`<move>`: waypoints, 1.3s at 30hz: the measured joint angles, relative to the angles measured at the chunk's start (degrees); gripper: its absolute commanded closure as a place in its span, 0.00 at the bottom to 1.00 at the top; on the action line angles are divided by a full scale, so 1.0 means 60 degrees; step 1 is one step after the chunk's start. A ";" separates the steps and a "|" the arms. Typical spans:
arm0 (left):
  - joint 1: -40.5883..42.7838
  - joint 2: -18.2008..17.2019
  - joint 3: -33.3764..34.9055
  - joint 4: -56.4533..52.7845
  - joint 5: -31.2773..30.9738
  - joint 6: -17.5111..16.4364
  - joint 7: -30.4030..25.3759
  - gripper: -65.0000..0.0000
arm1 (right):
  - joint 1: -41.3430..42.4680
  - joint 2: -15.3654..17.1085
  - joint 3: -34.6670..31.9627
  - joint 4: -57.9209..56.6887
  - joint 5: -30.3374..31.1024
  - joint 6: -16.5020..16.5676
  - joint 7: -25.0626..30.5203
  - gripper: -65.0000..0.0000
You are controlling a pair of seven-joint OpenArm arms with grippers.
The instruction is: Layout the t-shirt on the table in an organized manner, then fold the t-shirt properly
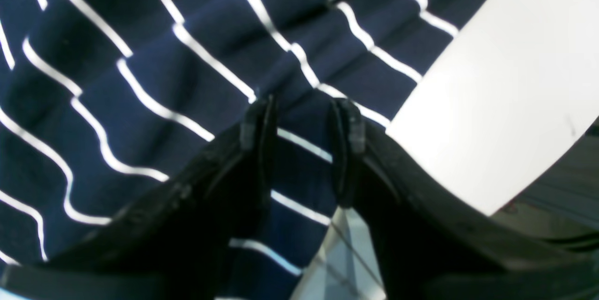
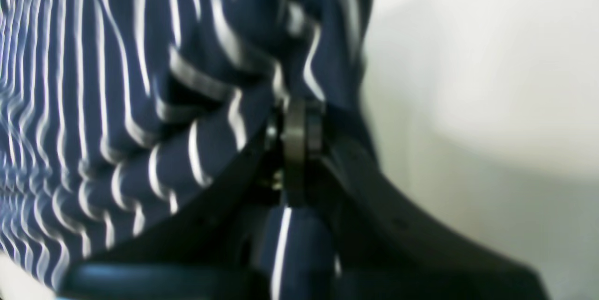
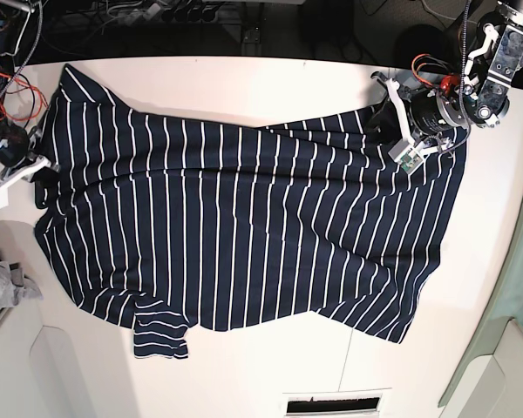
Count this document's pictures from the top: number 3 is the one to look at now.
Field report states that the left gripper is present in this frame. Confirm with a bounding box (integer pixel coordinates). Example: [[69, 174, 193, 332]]
[[365, 71, 469, 160]]

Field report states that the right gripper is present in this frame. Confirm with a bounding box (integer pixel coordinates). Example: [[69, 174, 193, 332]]
[[0, 125, 60, 209]]

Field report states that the navy white striped t-shirt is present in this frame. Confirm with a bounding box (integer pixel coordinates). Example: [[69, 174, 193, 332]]
[[34, 65, 466, 359]]

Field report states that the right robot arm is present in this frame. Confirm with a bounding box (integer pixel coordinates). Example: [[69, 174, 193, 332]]
[[0, 1, 59, 209]]

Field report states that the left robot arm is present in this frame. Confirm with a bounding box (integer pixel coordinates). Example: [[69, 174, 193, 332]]
[[364, 1, 523, 172]]

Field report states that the grey clothes pile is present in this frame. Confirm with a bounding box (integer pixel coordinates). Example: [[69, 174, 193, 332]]
[[0, 256, 42, 313]]

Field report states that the white slotted vent box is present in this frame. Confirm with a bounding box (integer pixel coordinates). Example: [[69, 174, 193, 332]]
[[280, 388, 391, 418]]

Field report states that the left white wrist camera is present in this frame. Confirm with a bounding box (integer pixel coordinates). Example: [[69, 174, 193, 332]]
[[388, 138, 425, 176]]

